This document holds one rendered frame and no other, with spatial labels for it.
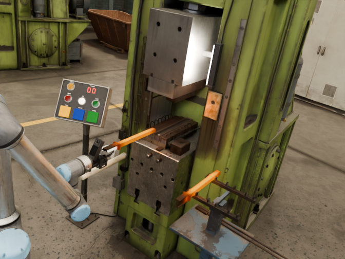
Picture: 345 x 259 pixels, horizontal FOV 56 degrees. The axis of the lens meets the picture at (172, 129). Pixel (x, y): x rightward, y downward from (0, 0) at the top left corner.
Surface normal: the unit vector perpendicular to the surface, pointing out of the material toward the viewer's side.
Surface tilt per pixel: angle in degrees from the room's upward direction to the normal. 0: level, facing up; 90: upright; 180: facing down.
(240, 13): 90
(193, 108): 90
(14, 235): 5
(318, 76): 90
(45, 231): 0
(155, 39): 90
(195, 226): 0
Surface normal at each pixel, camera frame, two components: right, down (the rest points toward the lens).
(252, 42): -0.55, 0.28
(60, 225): 0.14, -0.90
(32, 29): 0.62, 0.41
